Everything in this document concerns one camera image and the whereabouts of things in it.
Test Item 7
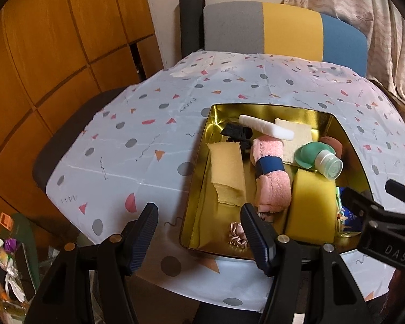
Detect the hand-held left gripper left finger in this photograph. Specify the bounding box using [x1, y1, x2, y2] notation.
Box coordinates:
[23, 202, 159, 324]

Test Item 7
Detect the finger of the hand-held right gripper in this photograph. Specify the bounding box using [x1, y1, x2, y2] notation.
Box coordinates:
[385, 180, 405, 215]
[341, 187, 384, 230]

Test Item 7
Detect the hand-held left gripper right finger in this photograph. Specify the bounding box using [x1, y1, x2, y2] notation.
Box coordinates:
[240, 203, 368, 324]

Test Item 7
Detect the small blue box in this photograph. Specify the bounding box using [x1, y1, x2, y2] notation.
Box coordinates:
[336, 187, 363, 237]

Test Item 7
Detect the pink satin scrunchie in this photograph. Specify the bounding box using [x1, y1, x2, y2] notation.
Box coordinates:
[227, 221, 250, 248]

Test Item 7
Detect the yellow sponge green scourer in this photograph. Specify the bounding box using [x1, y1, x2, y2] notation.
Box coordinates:
[285, 169, 338, 244]

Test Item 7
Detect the pink towel navy band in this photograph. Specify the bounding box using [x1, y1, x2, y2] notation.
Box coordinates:
[250, 137, 292, 215]

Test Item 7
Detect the gold metal tin box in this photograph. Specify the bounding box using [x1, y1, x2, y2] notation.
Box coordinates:
[178, 104, 373, 261]

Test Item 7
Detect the brown makeup sponge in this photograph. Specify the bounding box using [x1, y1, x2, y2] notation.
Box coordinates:
[319, 136, 343, 158]

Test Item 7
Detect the green bottle white cap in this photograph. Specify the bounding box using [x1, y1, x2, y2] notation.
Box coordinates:
[295, 142, 344, 180]

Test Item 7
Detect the tan cloth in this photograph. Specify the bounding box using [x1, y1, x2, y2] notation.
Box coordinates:
[206, 142, 247, 207]

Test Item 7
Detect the cream cloth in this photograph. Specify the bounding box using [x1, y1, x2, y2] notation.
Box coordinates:
[274, 118, 314, 164]

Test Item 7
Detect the black hair clip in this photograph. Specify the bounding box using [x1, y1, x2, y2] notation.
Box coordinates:
[220, 124, 254, 157]

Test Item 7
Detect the white foam block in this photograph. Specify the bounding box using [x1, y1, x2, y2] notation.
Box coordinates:
[238, 115, 296, 141]

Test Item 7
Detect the white patterned tablecloth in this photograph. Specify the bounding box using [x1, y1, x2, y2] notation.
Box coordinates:
[45, 50, 405, 313]

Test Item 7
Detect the dark green board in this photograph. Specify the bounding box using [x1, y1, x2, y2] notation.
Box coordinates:
[10, 212, 41, 289]

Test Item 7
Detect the dark grey chair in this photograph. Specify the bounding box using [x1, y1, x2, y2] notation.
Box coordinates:
[32, 88, 129, 244]

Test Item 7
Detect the clear plastic bag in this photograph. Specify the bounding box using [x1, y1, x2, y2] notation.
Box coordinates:
[0, 233, 31, 311]

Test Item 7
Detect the pink beige curtain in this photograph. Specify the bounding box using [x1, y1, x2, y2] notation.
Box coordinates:
[283, 0, 405, 109]

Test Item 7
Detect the grey yellow blue chair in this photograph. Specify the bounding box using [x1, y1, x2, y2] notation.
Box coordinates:
[202, 1, 368, 78]

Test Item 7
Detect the wooden cabinet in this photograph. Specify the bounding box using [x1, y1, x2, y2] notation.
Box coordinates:
[0, 0, 164, 230]

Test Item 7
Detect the black rolled mat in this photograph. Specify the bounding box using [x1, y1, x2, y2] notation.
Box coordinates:
[179, 0, 203, 63]

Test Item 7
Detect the brown wooden furniture frame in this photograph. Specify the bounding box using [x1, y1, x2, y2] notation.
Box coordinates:
[368, 79, 405, 139]

